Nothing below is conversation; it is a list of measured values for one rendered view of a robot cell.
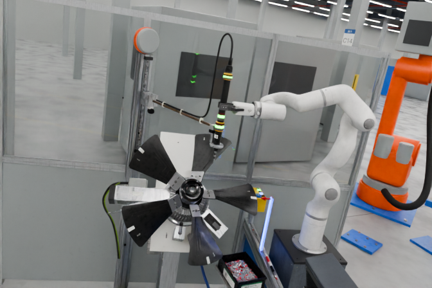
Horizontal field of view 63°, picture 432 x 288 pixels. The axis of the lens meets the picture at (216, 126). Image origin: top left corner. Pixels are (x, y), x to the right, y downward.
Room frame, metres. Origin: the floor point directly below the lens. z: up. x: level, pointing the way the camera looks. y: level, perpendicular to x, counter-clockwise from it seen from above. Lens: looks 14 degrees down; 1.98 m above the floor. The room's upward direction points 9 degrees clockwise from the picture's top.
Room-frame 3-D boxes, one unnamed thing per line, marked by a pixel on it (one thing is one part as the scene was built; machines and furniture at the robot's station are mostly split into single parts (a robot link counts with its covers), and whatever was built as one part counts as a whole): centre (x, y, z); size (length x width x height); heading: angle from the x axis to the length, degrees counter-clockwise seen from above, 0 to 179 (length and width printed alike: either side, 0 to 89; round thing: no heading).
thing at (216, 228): (1.72, -0.06, 0.98); 0.20 x 0.16 x 0.20; 11
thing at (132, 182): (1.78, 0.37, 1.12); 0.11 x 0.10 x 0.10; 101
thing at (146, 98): (2.11, 0.43, 1.54); 0.10 x 0.07 x 0.08; 46
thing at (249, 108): (1.70, -0.12, 1.65); 0.11 x 0.10 x 0.07; 101
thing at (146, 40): (2.18, 0.50, 1.88); 0.17 x 0.15 x 0.16; 101
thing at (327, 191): (1.71, -0.62, 1.25); 0.19 x 0.12 x 0.24; 3
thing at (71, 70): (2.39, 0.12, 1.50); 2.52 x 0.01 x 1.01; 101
